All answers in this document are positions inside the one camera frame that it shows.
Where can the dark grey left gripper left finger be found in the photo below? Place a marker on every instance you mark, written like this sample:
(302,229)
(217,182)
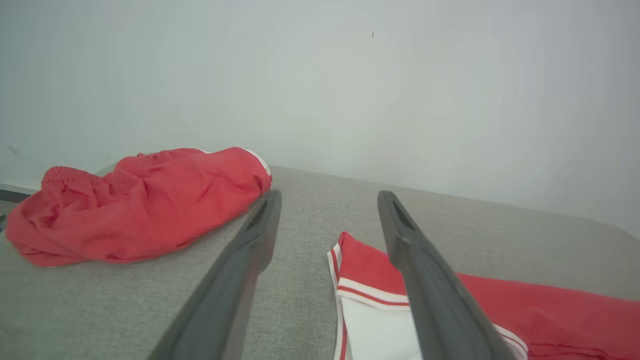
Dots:
(230,290)

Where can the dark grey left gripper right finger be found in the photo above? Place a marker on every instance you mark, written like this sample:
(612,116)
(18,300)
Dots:
(440,300)

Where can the red shirt with white sleeves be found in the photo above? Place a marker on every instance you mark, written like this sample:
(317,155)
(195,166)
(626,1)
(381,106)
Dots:
(550,315)

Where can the red shorts with white stripe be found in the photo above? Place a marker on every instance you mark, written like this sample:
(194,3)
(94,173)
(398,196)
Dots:
(140,205)

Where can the white and black wall baseboard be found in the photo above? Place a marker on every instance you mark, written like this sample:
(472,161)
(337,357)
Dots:
(15,192)

